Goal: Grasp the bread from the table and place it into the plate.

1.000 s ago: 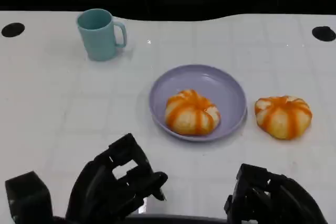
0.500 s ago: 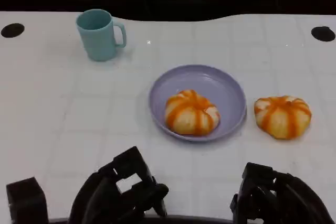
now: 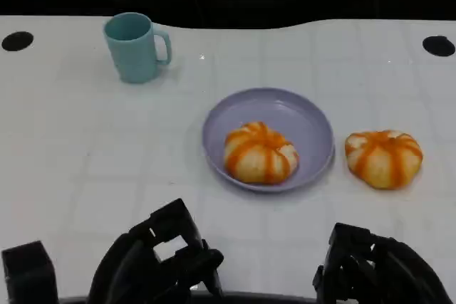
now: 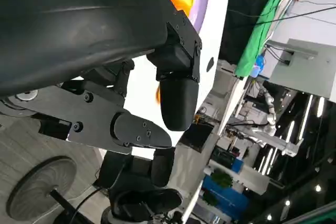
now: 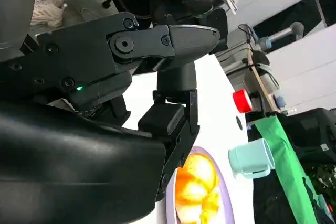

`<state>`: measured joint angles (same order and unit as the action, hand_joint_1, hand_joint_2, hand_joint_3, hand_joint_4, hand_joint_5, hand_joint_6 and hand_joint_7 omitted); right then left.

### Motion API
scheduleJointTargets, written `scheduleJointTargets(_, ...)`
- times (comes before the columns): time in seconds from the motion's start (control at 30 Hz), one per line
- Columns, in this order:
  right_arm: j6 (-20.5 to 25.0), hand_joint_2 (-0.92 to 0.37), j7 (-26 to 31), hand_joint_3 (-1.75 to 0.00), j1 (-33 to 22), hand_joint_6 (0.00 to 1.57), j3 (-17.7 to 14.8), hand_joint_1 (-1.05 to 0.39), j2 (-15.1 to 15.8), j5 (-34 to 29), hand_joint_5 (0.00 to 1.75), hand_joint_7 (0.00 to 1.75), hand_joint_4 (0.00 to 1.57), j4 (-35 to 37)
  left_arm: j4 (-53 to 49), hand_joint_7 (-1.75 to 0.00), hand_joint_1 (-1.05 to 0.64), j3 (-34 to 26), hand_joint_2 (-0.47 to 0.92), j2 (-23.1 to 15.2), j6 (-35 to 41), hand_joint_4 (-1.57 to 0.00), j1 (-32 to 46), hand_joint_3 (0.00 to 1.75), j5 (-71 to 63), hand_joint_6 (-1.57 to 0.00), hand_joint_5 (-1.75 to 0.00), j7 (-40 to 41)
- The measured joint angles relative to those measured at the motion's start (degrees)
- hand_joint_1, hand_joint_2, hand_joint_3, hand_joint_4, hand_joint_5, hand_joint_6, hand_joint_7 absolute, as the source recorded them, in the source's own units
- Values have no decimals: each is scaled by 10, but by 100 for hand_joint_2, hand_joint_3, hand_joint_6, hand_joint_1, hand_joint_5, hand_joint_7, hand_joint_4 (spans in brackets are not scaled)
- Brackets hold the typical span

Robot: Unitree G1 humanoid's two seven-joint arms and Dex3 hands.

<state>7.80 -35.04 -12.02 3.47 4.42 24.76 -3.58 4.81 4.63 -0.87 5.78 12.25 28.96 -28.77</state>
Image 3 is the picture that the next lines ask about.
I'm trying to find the pale green mug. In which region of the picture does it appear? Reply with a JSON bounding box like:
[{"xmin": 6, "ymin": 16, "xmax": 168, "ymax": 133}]
[{"xmin": 103, "ymin": 11, "xmax": 173, "ymax": 84}]

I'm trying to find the lilac plate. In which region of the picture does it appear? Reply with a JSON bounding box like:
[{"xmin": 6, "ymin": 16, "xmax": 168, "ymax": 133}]
[{"xmin": 202, "ymin": 87, "xmax": 336, "ymax": 193}]

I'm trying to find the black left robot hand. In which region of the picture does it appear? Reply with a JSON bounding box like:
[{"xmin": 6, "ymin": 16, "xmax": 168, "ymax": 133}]
[{"xmin": 87, "ymin": 198, "xmax": 224, "ymax": 304}]

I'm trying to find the orange and white bread roll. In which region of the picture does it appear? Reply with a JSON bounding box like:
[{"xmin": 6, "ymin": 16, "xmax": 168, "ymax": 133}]
[
  {"xmin": 344, "ymin": 129, "xmax": 424, "ymax": 190},
  {"xmin": 223, "ymin": 121, "xmax": 299, "ymax": 186}
]

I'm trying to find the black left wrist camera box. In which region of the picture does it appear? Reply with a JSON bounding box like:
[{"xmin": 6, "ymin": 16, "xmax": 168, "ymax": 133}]
[{"xmin": 1, "ymin": 240, "xmax": 60, "ymax": 304}]

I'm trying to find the black round table grommet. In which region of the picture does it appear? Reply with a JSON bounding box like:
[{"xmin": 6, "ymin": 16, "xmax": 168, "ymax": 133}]
[
  {"xmin": 1, "ymin": 31, "xmax": 35, "ymax": 52},
  {"xmin": 422, "ymin": 36, "xmax": 456, "ymax": 58}
]

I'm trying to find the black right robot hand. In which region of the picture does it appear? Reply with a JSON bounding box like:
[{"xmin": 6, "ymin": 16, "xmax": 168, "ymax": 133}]
[{"xmin": 312, "ymin": 222, "xmax": 447, "ymax": 304}]

